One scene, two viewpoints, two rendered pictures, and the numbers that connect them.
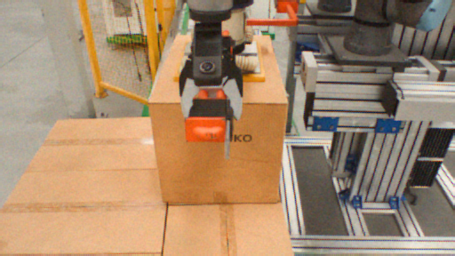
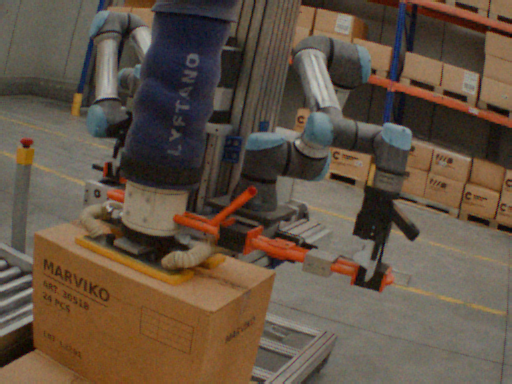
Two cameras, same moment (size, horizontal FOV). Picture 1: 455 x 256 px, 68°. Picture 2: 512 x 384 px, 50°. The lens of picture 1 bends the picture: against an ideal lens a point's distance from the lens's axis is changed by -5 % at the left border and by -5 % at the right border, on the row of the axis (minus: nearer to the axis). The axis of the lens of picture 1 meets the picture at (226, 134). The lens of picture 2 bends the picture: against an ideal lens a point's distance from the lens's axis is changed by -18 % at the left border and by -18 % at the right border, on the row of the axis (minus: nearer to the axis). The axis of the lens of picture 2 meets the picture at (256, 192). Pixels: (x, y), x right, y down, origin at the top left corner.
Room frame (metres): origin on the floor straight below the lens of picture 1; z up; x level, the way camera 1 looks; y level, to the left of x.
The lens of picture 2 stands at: (0.40, 1.46, 1.52)
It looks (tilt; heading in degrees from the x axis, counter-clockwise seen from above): 12 degrees down; 289
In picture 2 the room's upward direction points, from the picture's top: 11 degrees clockwise
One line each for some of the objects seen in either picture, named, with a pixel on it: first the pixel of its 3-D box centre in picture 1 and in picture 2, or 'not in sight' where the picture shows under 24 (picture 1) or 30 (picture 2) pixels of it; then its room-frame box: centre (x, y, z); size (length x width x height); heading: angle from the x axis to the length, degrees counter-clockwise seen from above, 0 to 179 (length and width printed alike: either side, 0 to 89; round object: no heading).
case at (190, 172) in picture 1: (221, 110); (141, 316); (1.17, 0.02, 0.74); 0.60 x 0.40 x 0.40; 179
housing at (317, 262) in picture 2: (213, 90); (320, 263); (0.71, 0.03, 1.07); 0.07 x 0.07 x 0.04; 89
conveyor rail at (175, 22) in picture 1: (173, 40); not in sight; (2.69, 0.42, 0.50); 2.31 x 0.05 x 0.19; 3
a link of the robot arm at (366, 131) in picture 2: not in sight; (372, 140); (0.66, -0.05, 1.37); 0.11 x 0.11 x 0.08; 34
